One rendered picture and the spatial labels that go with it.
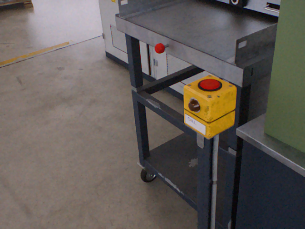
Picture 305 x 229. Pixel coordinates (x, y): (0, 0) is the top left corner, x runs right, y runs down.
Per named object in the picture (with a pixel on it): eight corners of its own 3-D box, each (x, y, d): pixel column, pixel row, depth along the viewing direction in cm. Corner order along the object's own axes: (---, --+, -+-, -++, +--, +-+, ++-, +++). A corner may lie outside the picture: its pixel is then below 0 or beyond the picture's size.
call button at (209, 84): (209, 97, 72) (209, 89, 71) (195, 89, 75) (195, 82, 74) (223, 89, 74) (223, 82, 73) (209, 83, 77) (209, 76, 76)
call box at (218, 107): (208, 141, 75) (209, 99, 69) (183, 124, 80) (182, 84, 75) (234, 126, 79) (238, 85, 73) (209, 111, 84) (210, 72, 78)
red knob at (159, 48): (159, 56, 111) (159, 46, 109) (153, 52, 113) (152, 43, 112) (170, 51, 113) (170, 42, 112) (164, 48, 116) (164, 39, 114)
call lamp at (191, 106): (195, 117, 73) (195, 103, 71) (184, 111, 75) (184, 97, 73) (201, 115, 73) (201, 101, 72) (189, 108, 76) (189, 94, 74)
